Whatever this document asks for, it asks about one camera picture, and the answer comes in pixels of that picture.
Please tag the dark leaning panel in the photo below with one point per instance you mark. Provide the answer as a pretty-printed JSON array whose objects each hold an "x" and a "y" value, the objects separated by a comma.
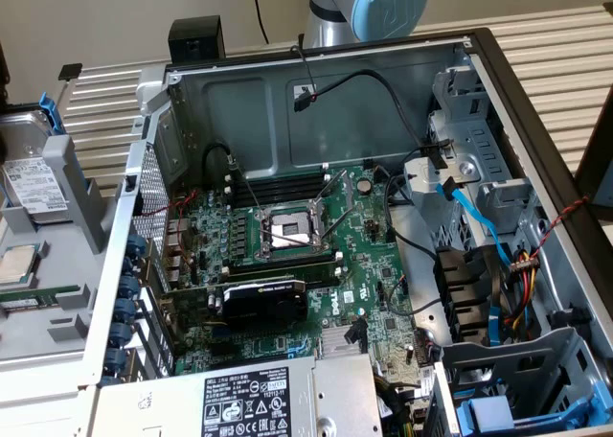
[{"x": 598, "y": 144}]

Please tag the green motherboard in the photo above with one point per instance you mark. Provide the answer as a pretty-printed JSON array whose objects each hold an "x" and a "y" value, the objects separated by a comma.
[{"x": 364, "y": 274}]

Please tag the metal socket cover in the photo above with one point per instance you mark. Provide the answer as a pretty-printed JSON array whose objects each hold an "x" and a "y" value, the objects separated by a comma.
[{"x": 342, "y": 188}]

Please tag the silver CPU chip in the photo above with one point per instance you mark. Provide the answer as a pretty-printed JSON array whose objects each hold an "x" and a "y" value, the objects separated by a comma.
[{"x": 16, "y": 262}]

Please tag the coin cell battery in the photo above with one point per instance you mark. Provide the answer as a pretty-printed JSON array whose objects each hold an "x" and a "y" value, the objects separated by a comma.
[{"x": 365, "y": 185}]

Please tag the black RAM slot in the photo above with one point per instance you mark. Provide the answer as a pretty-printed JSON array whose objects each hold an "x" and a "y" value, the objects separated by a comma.
[
  {"x": 287, "y": 273},
  {"x": 278, "y": 193},
  {"x": 278, "y": 182},
  {"x": 282, "y": 260}
]

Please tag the small black end cap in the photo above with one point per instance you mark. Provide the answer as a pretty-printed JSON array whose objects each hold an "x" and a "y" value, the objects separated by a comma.
[{"x": 69, "y": 70}]

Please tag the black mount box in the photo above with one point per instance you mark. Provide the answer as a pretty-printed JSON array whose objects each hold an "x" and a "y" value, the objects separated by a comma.
[{"x": 196, "y": 39}]

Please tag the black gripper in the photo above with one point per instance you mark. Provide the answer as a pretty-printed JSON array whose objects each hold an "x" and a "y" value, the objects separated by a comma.
[{"x": 4, "y": 73}]

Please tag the grey parts rack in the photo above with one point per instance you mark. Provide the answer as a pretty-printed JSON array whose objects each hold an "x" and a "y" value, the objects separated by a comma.
[{"x": 62, "y": 245}]

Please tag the open PC case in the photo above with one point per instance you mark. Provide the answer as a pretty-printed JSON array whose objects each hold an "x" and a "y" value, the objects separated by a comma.
[{"x": 335, "y": 121}]

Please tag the black graphics card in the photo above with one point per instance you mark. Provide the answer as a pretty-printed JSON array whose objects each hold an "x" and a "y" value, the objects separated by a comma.
[{"x": 263, "y": 303}]

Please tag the silver chipset heatsink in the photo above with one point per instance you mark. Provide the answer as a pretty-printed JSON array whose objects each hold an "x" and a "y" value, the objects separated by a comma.
[{"x": 335, "y": 341}]

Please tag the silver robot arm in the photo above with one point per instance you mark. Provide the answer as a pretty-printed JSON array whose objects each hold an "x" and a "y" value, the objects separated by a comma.
[{"x": 383, "y": 6}]

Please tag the metal locking lever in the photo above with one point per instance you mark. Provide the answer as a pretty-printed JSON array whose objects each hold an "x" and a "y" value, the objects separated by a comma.
[{"x": 249, "y": 188}]

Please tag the green RAM stick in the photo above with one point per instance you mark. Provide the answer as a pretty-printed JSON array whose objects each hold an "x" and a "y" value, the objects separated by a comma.
[{"x": 38, "y": 295}]

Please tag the CPU socket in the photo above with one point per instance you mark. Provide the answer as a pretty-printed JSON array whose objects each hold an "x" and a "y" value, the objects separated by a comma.
[{"x": 287, "y": 231}]

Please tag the blue card latch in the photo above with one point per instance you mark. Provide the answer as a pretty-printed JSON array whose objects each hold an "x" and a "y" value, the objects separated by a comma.
[
  {"x": 128, "y": 287},
  {"x": 135, "y": 245},
  {"x": 122, "y": 335},
  {"x": 131, "y": 266},
  {"x": 125, "y": 311},
  {"x": 118, "y": 360}
]

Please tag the hard disk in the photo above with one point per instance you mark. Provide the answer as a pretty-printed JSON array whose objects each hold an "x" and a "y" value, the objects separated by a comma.
[{"x": 29, "y": 168}]

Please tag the grey power supply unit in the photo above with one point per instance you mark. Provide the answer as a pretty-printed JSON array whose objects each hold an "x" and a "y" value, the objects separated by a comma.
[{"x": 191, "y": 398}]

